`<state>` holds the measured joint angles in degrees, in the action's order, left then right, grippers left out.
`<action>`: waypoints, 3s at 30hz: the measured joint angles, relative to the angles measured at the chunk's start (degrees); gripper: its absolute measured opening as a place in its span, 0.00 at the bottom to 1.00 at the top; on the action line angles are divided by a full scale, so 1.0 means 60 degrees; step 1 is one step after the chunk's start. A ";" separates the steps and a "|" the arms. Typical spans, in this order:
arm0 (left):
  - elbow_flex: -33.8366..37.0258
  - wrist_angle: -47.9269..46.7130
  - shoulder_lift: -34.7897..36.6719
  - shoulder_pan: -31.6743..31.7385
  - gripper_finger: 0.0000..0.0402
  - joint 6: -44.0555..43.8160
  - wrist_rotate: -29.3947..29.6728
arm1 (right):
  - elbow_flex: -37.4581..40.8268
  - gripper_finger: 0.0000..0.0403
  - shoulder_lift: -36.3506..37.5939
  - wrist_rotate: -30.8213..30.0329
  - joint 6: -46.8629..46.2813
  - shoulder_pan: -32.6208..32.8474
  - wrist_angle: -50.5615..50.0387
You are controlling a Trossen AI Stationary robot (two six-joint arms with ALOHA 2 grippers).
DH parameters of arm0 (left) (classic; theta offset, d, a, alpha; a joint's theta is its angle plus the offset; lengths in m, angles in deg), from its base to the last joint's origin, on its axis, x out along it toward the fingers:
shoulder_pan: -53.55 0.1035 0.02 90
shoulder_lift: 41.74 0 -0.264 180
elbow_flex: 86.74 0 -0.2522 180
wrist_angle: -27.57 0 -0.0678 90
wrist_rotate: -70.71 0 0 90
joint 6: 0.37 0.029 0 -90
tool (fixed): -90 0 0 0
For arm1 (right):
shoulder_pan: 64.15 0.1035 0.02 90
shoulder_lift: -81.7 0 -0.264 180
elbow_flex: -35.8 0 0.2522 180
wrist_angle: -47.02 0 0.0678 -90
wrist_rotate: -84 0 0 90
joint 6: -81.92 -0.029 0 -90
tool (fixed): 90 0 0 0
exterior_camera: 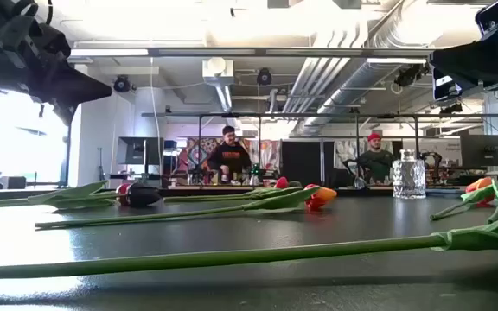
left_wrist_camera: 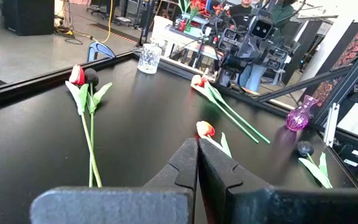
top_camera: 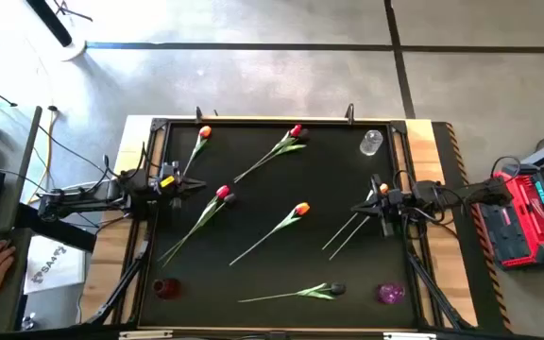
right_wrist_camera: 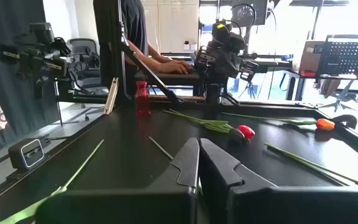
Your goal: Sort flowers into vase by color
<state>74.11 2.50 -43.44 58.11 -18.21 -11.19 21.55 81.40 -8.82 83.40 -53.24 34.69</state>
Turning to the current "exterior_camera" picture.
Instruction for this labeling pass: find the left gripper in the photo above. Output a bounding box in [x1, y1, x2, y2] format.
[0, 41, 114, 127]

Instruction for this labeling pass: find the orange artificial tulip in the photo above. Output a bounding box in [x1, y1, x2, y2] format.
[430, 176, 498, 222]
[35, 184, 339, 231]

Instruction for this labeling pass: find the clear glass vase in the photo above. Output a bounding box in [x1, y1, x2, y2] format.
[392, 149, 427, 200]

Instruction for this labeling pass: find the black ceiling speaker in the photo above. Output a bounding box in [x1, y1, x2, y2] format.
[113, 75, 131, 93]
[256, 67, 273, 86]

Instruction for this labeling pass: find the black computer monitor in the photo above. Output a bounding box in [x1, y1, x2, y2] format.
[117, 136, 164, 167]
[460, 134, 498, 168]

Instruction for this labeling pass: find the person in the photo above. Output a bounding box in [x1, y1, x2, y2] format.
[354, 132, 397, 185]
[207, 124, 253, 185]

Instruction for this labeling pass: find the black partition panel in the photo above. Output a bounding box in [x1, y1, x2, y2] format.
[281, 140, 335, 187]

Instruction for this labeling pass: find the colourful patterned tapestry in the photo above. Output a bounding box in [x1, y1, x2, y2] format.
[178, 137, 283, 174]

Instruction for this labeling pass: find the black table mat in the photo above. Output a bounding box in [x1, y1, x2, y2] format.
[0, 196, 498, 311]

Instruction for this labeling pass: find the silver ventilation duct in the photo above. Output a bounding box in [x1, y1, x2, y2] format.
[300, 58, 410, 136]

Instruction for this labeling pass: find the black background rig frame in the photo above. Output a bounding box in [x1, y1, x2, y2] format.
[140, 111, 498, 187]

